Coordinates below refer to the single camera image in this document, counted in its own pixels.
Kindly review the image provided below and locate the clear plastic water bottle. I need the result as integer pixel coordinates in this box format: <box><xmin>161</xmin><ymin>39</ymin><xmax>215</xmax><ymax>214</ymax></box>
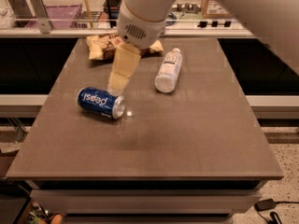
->
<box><xmin>155</xmin><ymin>48</ymin><xmax>183</xmax><ymax>93</ymax></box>

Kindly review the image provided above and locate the black power adapter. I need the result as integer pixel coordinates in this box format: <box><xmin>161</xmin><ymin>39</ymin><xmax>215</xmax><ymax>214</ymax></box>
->
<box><xmin>254</xmin><ymin>199</ymin><xmax>276</xmax><ymax>211</ymax></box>

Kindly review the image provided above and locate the cardboard box with label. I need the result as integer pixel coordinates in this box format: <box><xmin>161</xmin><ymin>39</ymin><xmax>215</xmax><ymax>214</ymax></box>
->
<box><xmin>201</xmin><ymin>0</ymin><xmax>232</xmax><ymax>19</ymax></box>

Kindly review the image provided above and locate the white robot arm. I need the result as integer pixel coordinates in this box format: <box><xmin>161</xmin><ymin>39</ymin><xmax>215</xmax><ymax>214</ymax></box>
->
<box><xmin>117</xmin><ymin>0</ymin><xmax>299</xmax><ymax>95</ymax></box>

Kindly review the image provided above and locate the blue pepsi can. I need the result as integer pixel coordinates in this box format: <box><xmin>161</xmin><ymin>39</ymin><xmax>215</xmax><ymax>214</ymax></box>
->
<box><xmin>77</xmin><ymin>87</ymin><xmax>125</xmax><ymax>119</ymax></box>

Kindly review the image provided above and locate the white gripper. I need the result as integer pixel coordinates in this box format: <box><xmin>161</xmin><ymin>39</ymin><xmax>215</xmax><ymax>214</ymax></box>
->
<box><xmin>107</xmin><ymin>1</ymin><xmax>165</xmax><ymax>96</ymax></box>

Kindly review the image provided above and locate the left metal rail bracket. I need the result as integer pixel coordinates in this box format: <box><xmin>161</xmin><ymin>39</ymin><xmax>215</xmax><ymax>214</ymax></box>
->
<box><xmin>30</xmin><ymin>0</ymin><xmax>52</xmax><ymax>34</ymax></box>

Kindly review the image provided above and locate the brown chip bag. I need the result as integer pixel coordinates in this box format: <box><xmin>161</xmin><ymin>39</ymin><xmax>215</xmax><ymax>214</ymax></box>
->
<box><xmin>86</xmin><ymin>33</ymin><xmax>164</xmax><ymax>61</ymax></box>

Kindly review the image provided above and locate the purple plastic crate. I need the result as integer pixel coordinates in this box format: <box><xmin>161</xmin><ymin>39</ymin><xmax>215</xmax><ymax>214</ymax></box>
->
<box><xmin>24</xmin><ymin>3</ymin><xmax>84</xmax><ymax>29</ymax></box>

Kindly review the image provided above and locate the grey table frame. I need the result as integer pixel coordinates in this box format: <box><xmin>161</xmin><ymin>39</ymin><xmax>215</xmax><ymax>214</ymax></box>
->
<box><xmin>31</xmin><ymin>189</ymin><xmax>262</xmax><ymax>224</ymax></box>

